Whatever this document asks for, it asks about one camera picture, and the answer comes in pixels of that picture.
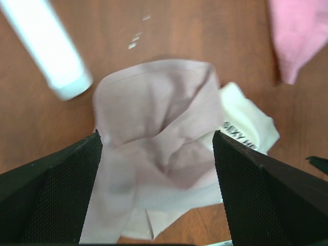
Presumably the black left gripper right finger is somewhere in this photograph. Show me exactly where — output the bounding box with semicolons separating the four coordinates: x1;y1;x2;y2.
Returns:
213;131;327;245

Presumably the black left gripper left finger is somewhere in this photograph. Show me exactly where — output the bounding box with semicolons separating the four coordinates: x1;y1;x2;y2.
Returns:
1;132;103;245

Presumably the mauve underwear white waistband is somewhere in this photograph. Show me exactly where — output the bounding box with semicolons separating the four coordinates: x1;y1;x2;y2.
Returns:
80;59;280;243

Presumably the pink t-shirt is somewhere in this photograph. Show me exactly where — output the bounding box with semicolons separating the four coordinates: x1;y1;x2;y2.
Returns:
268;1;327;85

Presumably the white clothes rack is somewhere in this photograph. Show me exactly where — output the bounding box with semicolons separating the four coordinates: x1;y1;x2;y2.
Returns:
1;1;93;101

